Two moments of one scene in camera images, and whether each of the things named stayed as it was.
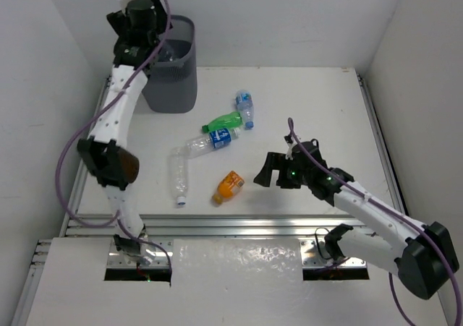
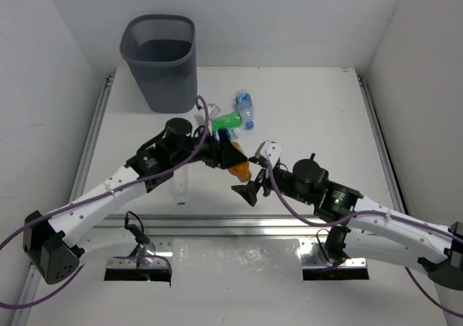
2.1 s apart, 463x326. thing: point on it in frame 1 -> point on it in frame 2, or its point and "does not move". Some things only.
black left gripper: (156, 2) -> (220, 156)
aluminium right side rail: (384, 147) does not move
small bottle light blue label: (244, 100) does not move
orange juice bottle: (228, 187) -> (242, 170)
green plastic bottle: (231, 121) does not move
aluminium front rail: (204, 225) does not move
